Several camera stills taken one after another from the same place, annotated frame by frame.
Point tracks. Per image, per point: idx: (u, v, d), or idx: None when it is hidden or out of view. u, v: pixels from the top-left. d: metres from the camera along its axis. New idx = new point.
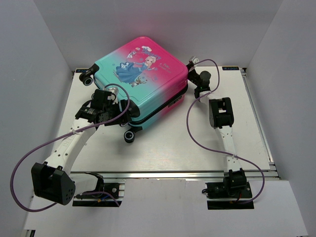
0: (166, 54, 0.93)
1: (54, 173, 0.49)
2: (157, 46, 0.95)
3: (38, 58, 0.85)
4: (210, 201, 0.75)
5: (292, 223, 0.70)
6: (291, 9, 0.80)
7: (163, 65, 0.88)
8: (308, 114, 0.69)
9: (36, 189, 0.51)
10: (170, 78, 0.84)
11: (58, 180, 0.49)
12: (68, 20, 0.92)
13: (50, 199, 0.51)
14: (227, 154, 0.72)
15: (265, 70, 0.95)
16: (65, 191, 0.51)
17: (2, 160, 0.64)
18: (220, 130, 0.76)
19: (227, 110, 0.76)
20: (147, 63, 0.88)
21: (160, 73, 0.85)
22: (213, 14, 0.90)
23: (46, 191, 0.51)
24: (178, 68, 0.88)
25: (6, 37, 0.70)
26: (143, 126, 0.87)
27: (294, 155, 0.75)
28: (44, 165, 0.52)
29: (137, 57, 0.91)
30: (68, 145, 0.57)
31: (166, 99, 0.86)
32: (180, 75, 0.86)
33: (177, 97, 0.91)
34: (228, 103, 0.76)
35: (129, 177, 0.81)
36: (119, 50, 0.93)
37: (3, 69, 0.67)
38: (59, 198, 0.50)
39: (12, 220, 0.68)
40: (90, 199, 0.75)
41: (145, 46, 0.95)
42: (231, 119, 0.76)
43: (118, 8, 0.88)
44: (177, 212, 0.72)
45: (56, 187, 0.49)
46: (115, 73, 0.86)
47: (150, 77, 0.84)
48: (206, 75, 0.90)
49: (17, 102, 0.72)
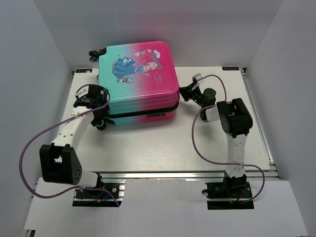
0: (169, 67, 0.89)
1: (63, 150, 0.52)
2: (168, 55, 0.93)
3: (38, 58, 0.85)
4: (210, 201, 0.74)
5: (292, 223, 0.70)
6: (292, 9, 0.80)
7: (158, 75, 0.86)
8: (308, 114, 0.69)
9: (44, 173, 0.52)
10: (152, 89, 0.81)
11: (68, 156, 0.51)
12: (68, 20, 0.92)
13: (59, 181, 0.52)
14: (234, 164, 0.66)
15: (266, 70, 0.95)
16: (74, 169, 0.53)
17: (2, 160, 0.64)
18: (233, 138, 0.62)
19: (241, 110, 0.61)
20: (145, 67, 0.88)
21: (148, 82, 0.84)
22: (213, 13, 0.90)
23: (56, 172, 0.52)
24: (169, 84, 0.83)
25: (6, 37, 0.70)
26: (116, 122, 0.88)
27: (294, 155, 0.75)
28: (52, 145, 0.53)
29: (142, 58, 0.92)
30: (72, 127, 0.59)
31: (143, 108, 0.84)
32: (166, 92, 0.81)
33: (156, 111, 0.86)
34: (241, 104, 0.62)
35: (129, 177, 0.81)
36: (134, 45, 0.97)
37: (3, 69, 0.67)
38: (70, 177, 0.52)
39: (12, 220, 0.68)
40: (90, 199, 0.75)
41: (157, 51, 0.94)
42: (248, 123, 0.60)
43: (118, 8, 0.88)
44: (177, 212, 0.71)
45: (67, 164, 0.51)
46: (113, 63, 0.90)
47: (137, 82, 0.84)
48: (210, 93, 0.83)
49: (17, 102, 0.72)
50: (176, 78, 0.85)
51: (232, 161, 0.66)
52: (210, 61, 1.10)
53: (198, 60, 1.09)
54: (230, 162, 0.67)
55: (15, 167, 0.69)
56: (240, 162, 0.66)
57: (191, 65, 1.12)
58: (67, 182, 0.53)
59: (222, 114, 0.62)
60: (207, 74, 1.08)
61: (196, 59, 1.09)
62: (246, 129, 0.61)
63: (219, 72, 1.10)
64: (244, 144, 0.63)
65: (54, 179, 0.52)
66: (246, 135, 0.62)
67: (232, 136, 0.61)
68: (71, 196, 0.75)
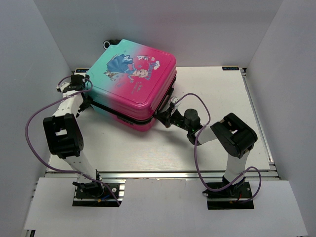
0: (157, 82, 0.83)
1: (64, 116, 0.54)
2: (167, 69, 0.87)
3: (38, 58, 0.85)
4: (210, 201, 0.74)
5: (292, 223, 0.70)
6: (292, 9, 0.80)
7: (138, 85, 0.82)
8: (308, 113, 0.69)
9: (51, 144, 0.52)
10: (124, 95, 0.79)
11: (71, 121, 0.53)
12: (69, 20, 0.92)
13: (67, 149, 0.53)
14: (237, 174, 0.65)
15: (265, 70, 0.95)
16: (78, 134, 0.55)
17: (2, 160, 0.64)
18: (240, 158, 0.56)
19: (240, 126, 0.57)
20: (135, 72, 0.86)
21: (126, 87, 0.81)
22: (214, 14, 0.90)
23: (61, 140, 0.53)
24: (142, 98, 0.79)
25: (7, 37, 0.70)
26: (95, 108, 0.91)
27: (294, 155, 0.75)
28: (54, 117, 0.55)
29: (141, 62, 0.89)
30: (67, 102, 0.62)
31: (113, 108, 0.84)
32: (132, 102, 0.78)
33: (125, 117, 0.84)
34: (236, 119, 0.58)
35: (130, 177, 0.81)
36: (145, 48, 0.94)
37: (3, 69, 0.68)
38: (75, 140, 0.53)
39: (12, 219, 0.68)
40: (90, 199, 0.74)
41: (159, 62, 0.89)
42: (253, 138, 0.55)
43: (118, 8, 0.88)
44: (177, 212, 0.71)
45: (71, 127, 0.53)
46: (114, 56, 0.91)
47: (118, 82, 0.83)
48: (192, 113, 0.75)
49: (17, 102, 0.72)
50: (152, 95, 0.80)
51: (235, 174, 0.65)
52: (210, 61, 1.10)
53: (198, 60, 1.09)
54: (235, 176, 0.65)
55: (15, 167, 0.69)
56: (242, 171, 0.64)
57: (191, 65, 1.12)
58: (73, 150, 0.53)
59: (223, 137, 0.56)
60: (207, 74, 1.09)
61: (197, 59, 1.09)
62: (251, 145, 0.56)
63: (219, 72, 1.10)
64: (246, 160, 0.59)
65: (61, 149, 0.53)
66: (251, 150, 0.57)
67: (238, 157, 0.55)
68: (71, 196, 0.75)
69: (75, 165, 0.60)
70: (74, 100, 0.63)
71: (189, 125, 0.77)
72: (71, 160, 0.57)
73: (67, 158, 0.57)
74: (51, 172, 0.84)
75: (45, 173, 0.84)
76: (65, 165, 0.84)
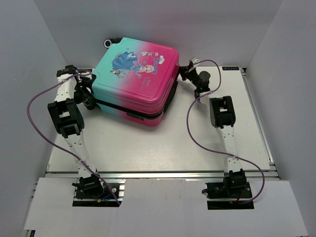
0: (164, 75, 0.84)
1: (66, 101, 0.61)
2: (171, 63, 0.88)
3: (38, 58, 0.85)
4: (210, 201, 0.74)
5: (292, 223, 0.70)
6: (291, 9, 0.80)
7: (147, 80, 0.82)
8: (308, 113, 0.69)
9: (57, 126, 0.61)
10: (134, 91, 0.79)
11: (73, 105, 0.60)
12: (69, 20, 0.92)
13: (71, 128, 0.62)
14: (228, 155, 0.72)
15: (265, 70, 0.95)
16: (79, 115, 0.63)
17: (2, 160, 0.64)
18: (221, 129, 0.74)
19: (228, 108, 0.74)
20: (141, 68, 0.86)
21: (135, 83, 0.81)
22: (213, 14, 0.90)
23: (65, 121, 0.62)
24: (152, 92, 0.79)
25: (7, 37, 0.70)
26: (101, 107, 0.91)
27: (294, 155, 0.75)
28: (56, 103, 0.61)
29: (146, 58, 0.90)
30: (64, 87, 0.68)
31: (123, 105, 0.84)
32: (143, 97, 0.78)
33: (136, 113, 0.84)
34: (230, 102, 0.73)
35: (130, 177, 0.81)
36: (146, 44, 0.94)
37: (4, 69, 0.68)
38: (78, 120, 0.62)
39: (13, 219, 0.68)
40: (90, 199, 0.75)
41: (163, 57, 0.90)
42: (232, 118, 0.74)
43: (118, 8, 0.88)
44: (177, 212, 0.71)
45: (73, 110, 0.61)
46: (118, 54, 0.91)
47: (126, 78, 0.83)
48: (205, 75, 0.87)
49: (18, 102, 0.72)
50: (162, 89, 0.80)
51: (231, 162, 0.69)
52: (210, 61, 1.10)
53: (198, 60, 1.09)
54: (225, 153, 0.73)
55: (15, 166, 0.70)
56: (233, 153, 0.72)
57: None
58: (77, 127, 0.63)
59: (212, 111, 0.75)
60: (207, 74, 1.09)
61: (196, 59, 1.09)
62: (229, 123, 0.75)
63: (219, 72, 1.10)
64: (232, 135, 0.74)
65: (67, 128, 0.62)
66: (232, 127, 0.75)
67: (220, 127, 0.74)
68: (71, 196, 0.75)
69: (75, 147, 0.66)
70: (70, 84, 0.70)
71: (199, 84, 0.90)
72: (71, 140, 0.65)
73: (69, 138, 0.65)
74: (51, 172, 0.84)
75: (46, 173, 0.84)
76: (66, 164, 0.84)
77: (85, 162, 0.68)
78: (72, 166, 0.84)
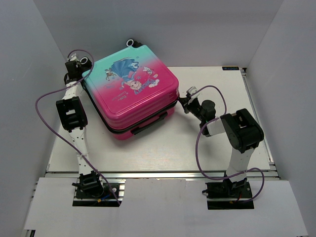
0: (143, 98, 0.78)
1: (72, 99, 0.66)
2: (161, 91, 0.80)
3: (37, 57, 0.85)
4: (210, 201, 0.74)
5: (292, 223, 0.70)
6: (292, 9, 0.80)
7: (124, 95, 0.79)
8: (308, 113, 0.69)
9: (63, 121, 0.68)
10: (106, 98, 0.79)
11: (77, 103, 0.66)
12: (68, 19, 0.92)
13: (75, 124, 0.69)
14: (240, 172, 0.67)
15: (265, 70, 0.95)
16: (83, 113, 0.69)
17: (2, 160, 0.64)
18: (243, 152, 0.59)
19: (249, 123, 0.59)
20: (129, 81, 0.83)
21: (111, 92, 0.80)
22: (213, 14, 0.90)
23: (70, 118, 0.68)
24: (119, 106, 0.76)
25: (7, 37, 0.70)
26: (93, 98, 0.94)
27: (294, 156, 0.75)
28: (62, 101, 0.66)
29: (142, 75, 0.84)
30: (72, 90, 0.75)
31: (97, 106, 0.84)
32: (108, 109, 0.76)
33: (103, 120, 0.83)
34: (248, 115, 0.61)
35: (129, 177, 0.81)
36: (157, 62, 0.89)
37: (3, 69, 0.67)
38: (82, 118, 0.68)
39: (12, 220, 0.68)
40: (90, 199, 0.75)
41: (159, 82, 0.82)
42: (259, 137, 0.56)
43: (118, 8, 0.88)
44: (177, 212, 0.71)
45: (78, 108, 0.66)
46: (125, 59, 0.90)
47: (108, 83, 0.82)
48: (209, 105, 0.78)
49: (17, 102, 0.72)
50: (129, 109, 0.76)
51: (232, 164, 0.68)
52: (210, 61, 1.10)
53: (198, 60, 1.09)
54: (234, 172, 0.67)
55: (15, 167, 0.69)
56: (243, 170, 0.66)
57: (191, 65, 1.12)
58: (81, 123, 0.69)
59: (228, 129, 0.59)
60: (207, 74, 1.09)
61: (196, 59, 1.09)
62: (256, 142, 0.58)
63: (219, 72, 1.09)
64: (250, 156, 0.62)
65: (72, 124, 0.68)
66: (255, 148, 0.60)
67: (242, 150, 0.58)
68: (71, 196, 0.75)
69: (78, 143, 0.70)
70: (77, 88, 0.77)
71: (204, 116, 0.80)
72: (75, 135, 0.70)
73: (72, 133, 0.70)
74: (51, 172, 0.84)
75: (46, 173, 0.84)
76: (66, 164, 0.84)
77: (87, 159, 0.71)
78: (72, 166, 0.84)
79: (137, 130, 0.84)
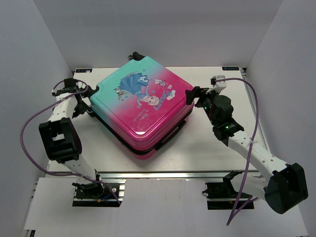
0: (167, 113, 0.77)
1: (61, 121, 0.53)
2: (180, 102, 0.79)
3: (37, 57, 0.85)
4: (210, 201, 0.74)
5: (292, 223, 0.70)
6: (292, 9, 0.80)
7: (144, 113, 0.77)
8: (309, 114, 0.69)
9: (49, 150, 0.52)
10: (127, 119, 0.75)
11: (67, 125, 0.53)
12: (68, 20, 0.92)
13: (65, 154, 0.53)
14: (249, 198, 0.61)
15: (265, 70, 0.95)
16: (76, 138, 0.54)
17: (2, 160, 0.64)
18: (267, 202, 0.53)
19: (299, 187, 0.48)
20: (146, 98, 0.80)
21: (130, 112, 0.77)
22: (213, 14, 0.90)
23: (59, 145, 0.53)
24: (143, 126, 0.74)
25: (6, 37, 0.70)
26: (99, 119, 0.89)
27: (294, 156, 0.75)
28: (49, 123, 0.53)
29: (157, 89, 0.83)
30: (62, 105, 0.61)
31: (114, 130, 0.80)
32: (132, 131, 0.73)
33: (124, 142, 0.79)
34: (301, 178, 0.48)
35: (130, 177, 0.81)
36: (166, 72, 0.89)
37: (3, 69, 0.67)
38: (73, 144, 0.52)
39: (12, 220, 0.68)
40: (90, 199, 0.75)
41: (175, 92, 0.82)
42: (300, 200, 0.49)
43: (118, 8, 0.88)
44: (177, 212, 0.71)
45: (68, 131, 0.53)
46: (131, 73, 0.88)
47: (124, 103, 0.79)
48: (223, 101, 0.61)
49: (17, 102, 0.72)
50: (155, 127, 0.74)
51: None
52: (210, 61, 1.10)
53: (198, 60, 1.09)
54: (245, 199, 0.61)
55: (14, 167, 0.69)
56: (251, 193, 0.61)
57: (191, 65, 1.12)
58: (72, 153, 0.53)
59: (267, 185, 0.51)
60: (207, 74, 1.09)
61: (196, 59, 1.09)
62: None
63: (219, 72, 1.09)
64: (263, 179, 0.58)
65: (60, 154, 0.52)
66: None
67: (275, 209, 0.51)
68: (71, 196, 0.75)
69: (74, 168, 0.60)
70: (68, 102, 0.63)
71: (218, 116, 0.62)
72: (70, 164, 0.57)
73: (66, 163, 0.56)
74: (51, 172, 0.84)
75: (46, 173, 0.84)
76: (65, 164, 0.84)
77: (86, 176, 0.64)
78: None
79: (160, 145, 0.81)
